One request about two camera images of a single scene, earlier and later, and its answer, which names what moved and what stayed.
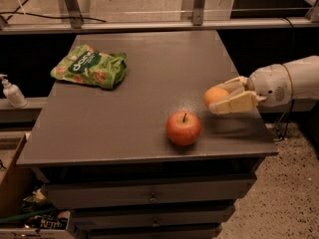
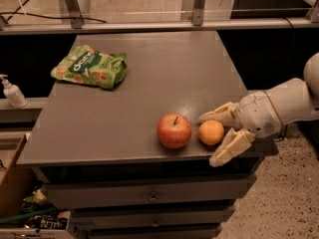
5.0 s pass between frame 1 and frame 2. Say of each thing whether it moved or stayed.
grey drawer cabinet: stayed
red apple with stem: moved
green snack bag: stayed
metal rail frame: stayed
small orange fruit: moved
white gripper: moved
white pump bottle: stayed
